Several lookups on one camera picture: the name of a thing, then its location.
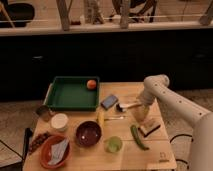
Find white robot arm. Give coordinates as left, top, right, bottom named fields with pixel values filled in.
left=138, top=74, right=213, bottom=171

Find purple bowl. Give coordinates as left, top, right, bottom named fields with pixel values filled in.
left=75, top=121, right=102, bottom=148

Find orange bowl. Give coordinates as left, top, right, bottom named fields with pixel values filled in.
left=40, top=135, right=70, bottom=169

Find green cucumber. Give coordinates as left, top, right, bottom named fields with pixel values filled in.
left=130, top=125, right=149, bottom=150

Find wooden block eraser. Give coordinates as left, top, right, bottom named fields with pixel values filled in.
left=138, top=118, right=161, bottom=137

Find blue sponge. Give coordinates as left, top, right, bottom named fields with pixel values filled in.
left=101, top=95, right=118, bottom=110

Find green plastic cup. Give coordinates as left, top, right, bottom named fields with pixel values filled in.
left=104, top=136, right=123, bottom=153

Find orange fruit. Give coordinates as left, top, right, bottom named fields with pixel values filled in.
left=87, top=80, right=97, bottom=90

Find green plastic tray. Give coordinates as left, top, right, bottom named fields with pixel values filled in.
left=45, top=76, right=99, bottom=111

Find white round container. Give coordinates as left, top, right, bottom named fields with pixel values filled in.
left=50, top=113, right=68, bottom=132

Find white paper packet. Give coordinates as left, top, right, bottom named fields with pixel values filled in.
left=48, top=139, right=69, bottom=165

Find small metal cup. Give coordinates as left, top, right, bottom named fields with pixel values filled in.
left=36, top=105, right=51, bottom=122

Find dark red grapes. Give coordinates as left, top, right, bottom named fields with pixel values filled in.
left=28, top=132, right=50, bottom=154

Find black chair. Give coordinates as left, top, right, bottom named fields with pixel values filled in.
left=0, top=0, right=35, bottom=28

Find black cable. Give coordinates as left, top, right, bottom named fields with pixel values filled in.
left=169, top=133, right=194, bottom=166

